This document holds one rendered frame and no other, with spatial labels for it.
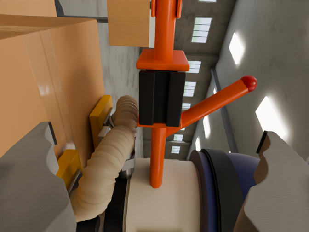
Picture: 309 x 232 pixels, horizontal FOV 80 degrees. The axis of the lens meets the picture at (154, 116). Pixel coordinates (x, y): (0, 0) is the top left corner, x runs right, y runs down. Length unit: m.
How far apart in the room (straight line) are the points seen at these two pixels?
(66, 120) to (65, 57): 0.09
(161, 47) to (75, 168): 0.19
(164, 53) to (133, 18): 1.52
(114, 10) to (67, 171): 1.59
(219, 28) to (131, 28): 8.09
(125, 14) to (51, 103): 1.52
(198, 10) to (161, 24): 8.96
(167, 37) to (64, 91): 0.16
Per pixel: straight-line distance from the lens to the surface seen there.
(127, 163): 0.32
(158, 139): 0.27
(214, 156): 0.37
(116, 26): 1.75
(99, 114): 0.36
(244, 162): 0.38
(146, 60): 0.22
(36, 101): 0.24
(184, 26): 9.35
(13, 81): 0.21
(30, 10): 0.99
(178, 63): 0.21
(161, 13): 0.21
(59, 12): 2.34
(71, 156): 0.27
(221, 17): 9.46
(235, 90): 0.27
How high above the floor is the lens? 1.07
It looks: 1 degrees down
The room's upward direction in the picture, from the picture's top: 93 degrees clockwise
